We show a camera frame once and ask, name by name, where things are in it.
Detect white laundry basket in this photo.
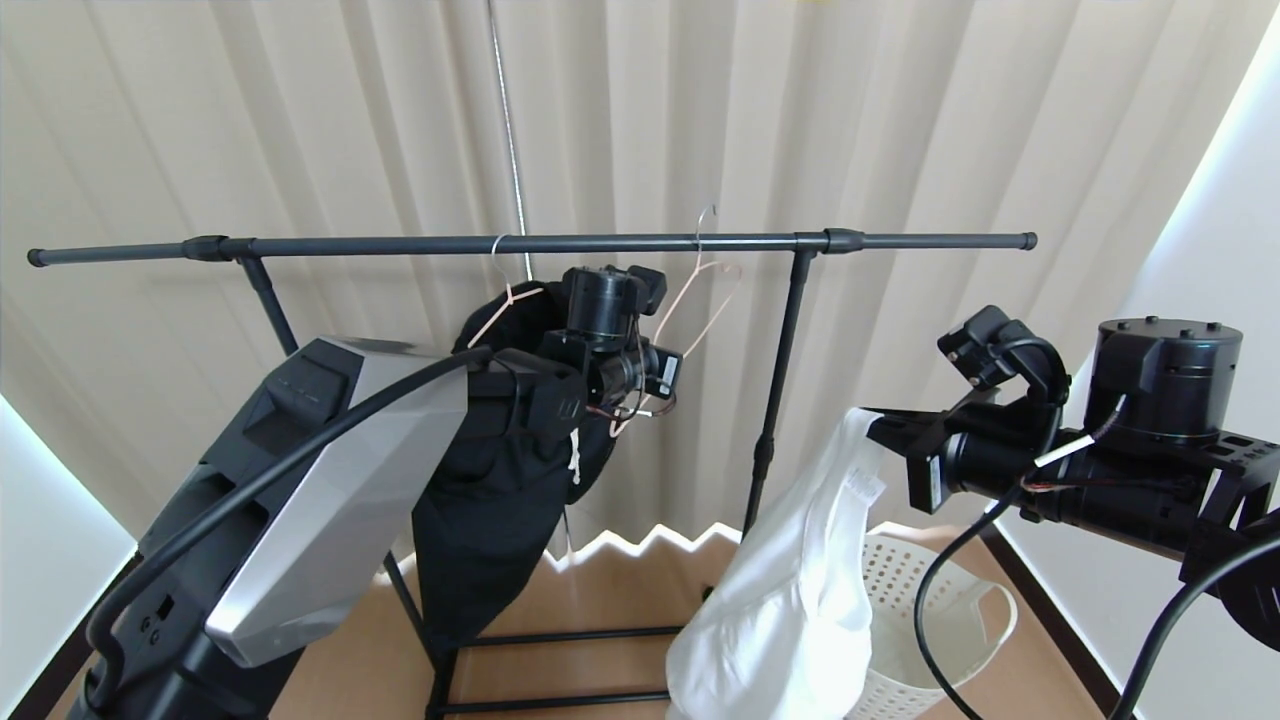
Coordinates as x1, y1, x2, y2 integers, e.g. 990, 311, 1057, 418
845, 535, 1019, 720

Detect black shorts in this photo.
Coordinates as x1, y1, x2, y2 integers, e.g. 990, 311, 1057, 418
412, 280, 621, 651

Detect pink clothes hanger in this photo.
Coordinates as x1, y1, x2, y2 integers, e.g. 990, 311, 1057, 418
466, 235, 546, 351
610, 205, 743, 438

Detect silver curtain wand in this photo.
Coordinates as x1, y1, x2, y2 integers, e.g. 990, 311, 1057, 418
487, 0, 534, 283

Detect black clothes rack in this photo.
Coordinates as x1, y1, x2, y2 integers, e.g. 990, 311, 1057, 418
27, 230, 1038, 720

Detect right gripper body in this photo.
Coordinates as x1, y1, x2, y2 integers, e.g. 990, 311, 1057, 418
905, 430, 1213, 548

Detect beige curtain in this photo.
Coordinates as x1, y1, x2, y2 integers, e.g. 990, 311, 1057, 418
0, 0, 1280, 561

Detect white garment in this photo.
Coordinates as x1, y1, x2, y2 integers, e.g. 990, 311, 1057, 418
667, 407, 888, 720

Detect black cable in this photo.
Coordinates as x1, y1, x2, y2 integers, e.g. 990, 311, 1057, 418
912, 335, 1280, 720
85, 345, 496, 693

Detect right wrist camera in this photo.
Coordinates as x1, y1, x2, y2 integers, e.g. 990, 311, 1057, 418
937, 305, 1071, 431

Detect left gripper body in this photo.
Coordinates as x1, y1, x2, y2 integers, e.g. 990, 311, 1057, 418
595, 342, 684, 403

